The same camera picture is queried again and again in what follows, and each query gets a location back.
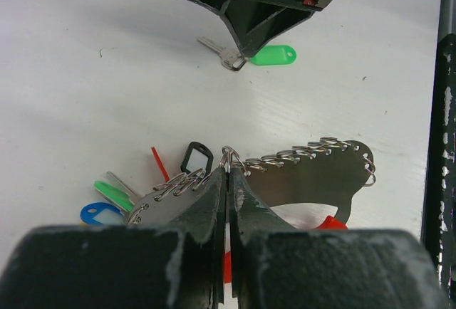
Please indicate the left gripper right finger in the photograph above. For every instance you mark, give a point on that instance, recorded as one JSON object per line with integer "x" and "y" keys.
{"x": 251, "y": 223}

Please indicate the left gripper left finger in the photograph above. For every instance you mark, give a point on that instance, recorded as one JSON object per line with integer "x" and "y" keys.
{"x": 201, "y": 270}

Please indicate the black key tag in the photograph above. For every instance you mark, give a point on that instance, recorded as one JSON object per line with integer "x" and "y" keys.
{"x": 197, "y": 156}

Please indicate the red key tag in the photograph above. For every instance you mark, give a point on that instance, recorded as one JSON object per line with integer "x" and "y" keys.
{"x": 160, "y": 164}

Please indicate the green key tag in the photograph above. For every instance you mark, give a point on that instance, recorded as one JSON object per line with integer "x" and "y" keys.
{"x": 115, "y": 196}

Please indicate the metal key holder red handle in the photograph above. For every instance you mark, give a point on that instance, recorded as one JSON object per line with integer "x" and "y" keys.
{"x": 329, "y": 171}

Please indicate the silver key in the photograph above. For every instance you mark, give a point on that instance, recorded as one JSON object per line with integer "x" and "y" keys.
{"x": 134, "y": 196}

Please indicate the blue key tag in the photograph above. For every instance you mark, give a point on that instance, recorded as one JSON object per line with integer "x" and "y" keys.
{"x": 101, "y": 213}

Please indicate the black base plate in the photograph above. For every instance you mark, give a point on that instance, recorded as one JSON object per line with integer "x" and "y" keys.
{"x": 438, "y": 226}

